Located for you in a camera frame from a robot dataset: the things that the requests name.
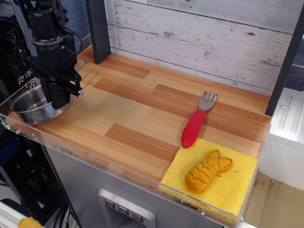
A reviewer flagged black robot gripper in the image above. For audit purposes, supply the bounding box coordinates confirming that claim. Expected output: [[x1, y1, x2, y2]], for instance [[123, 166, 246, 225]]
[[27, 35, 84, 109]]

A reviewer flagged small stainless steel pot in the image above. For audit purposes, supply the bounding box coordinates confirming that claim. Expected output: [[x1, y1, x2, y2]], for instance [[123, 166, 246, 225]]
[[9, 61, 88, 125]]

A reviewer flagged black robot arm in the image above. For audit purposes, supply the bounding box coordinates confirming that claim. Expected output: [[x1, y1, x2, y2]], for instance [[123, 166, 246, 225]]
[[15, 0, 84, 110]]

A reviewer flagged clear acrylic table guard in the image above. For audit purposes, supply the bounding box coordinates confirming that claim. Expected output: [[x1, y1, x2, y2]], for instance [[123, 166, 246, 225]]
[[0, 34, 272, 224]]

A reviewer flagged stainless steel cabinet with dispenser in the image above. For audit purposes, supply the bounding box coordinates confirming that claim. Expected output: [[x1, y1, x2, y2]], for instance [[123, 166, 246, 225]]
[[44, 147, 242, 228]]

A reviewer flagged orange plush shrimp toy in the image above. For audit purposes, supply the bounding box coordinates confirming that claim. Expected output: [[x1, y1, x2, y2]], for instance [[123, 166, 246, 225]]
[[184, 150, 233, 192]]

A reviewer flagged yellow cloth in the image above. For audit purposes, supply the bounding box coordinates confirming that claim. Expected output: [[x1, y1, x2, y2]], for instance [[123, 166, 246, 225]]
[[159, 139, 258, 224]]

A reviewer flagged white appliance at right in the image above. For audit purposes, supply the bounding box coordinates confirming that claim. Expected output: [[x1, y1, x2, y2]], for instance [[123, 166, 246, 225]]
[[258, 88, 304, 190]]

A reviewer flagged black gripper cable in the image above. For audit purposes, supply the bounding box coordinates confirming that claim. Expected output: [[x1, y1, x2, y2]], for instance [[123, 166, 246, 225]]
[[63, 26, 83, 54]]

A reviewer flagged black equipment rack with cables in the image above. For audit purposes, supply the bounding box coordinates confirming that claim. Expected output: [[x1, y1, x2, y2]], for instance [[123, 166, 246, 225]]
[[0, 16, 71, 228]]

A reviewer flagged dark left support post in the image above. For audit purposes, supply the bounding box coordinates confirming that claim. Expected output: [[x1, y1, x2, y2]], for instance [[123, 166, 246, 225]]
[[86, 0, 111, 64]]

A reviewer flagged dark support post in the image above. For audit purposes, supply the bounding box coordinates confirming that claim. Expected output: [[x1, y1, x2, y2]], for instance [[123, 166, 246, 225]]
[[86, 0, 111, 64], [265, 6, 304, 116]]

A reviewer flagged red handled metal fork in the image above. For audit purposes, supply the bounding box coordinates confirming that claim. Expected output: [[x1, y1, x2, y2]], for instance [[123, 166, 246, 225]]
[[181, 91, 218, 148]]

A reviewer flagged dark right support post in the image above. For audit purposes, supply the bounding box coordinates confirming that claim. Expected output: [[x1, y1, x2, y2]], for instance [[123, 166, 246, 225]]
[[265, 6, 304, 116]]

